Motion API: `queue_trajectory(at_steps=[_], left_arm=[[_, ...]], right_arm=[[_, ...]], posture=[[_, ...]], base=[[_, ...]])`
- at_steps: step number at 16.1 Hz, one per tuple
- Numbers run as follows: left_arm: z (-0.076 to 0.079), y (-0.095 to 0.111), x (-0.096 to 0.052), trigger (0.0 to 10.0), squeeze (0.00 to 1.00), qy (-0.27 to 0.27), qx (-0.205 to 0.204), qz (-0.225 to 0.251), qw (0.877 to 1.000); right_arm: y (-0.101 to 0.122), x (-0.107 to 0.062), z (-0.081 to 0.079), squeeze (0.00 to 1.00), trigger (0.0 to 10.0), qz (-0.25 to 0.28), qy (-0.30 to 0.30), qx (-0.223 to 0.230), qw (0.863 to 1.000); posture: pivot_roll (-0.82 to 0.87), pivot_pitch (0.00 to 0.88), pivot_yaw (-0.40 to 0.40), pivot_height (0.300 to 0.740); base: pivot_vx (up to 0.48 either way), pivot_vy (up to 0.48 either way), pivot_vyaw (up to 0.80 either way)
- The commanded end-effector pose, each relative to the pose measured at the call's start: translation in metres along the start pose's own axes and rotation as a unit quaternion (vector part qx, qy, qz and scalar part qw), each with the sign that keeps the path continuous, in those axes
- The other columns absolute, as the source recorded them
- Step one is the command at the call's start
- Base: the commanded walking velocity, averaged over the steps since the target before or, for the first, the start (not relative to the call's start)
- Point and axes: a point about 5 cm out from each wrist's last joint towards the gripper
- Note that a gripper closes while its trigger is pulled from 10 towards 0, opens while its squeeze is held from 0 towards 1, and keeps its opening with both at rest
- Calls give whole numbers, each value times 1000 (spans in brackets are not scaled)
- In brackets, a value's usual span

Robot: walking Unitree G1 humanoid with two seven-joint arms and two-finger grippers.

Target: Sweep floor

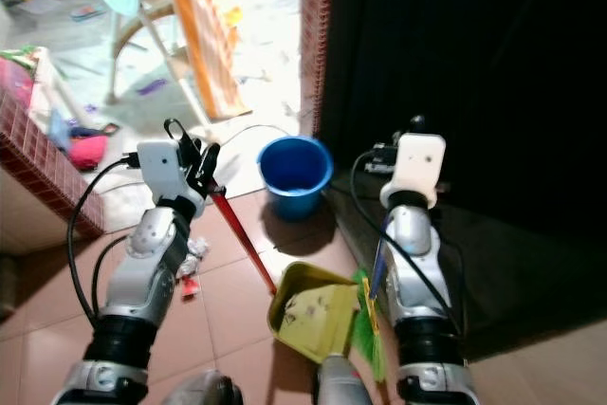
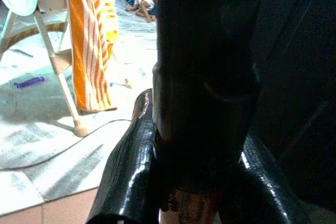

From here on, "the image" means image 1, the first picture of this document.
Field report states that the yellow dustpan with red handle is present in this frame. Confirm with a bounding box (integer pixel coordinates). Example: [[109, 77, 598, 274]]
[[164, 119, 363, 365]]

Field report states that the green broom with blue handle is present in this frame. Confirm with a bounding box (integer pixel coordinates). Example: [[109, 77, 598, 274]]
[[351, 215, 395, 385]]

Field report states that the blue plastic bucket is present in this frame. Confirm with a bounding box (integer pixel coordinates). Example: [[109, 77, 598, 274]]
[[258, 136, 335, 222]]

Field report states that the crumpled white paper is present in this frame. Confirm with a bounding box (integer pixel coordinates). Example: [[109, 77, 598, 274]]
[[178, 236, 212, 280]]

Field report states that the dark door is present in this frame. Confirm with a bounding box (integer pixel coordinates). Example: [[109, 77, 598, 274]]
[[318, 0, 607, 359]]

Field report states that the pink bag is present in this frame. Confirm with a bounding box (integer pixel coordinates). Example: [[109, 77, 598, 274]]
[[68, 133, 112, 172]]

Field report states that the orange patterned cloth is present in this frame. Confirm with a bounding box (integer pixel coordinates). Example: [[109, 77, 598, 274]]
[[159, 0, 245, 121]]

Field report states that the red patterned bag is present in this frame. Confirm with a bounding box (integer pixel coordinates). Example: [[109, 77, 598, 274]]
[[2, 49, 48, 112]]

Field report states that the small colourful toy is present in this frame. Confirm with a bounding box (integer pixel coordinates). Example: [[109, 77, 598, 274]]
[[71, 5, 105, 22]]

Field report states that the grey robot left leg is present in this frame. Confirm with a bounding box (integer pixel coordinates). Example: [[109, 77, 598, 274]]
[[161, 372, 243, 405]]

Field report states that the grey robot leg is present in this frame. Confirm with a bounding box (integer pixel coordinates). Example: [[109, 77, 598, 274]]
[[161, 372, 243, 405], [313, 356, 376, 405]]

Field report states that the grey robot right leg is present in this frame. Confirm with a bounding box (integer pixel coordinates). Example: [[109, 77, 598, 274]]
[[313, 356, 376, 405]]

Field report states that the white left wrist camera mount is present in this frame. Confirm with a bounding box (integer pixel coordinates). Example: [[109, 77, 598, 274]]
[[138, 139, 195, 205]]

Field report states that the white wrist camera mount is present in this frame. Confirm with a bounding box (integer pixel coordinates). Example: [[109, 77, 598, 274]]
[[379, 133, 447, 210], [138, 139, 195, 205]]

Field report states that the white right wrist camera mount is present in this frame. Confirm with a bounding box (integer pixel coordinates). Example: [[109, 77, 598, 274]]
[[379, 133, 447, 210]]

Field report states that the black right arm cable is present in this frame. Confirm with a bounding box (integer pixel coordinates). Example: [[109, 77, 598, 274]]
[[349, 151, 470, 316]]

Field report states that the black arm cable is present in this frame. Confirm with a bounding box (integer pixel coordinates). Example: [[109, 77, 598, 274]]
[[349, 151, 470, 316], [66, 160, 143, 330]]

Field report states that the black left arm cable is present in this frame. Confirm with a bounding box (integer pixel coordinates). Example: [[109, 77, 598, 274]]
[[66, 160, 143, 330]]

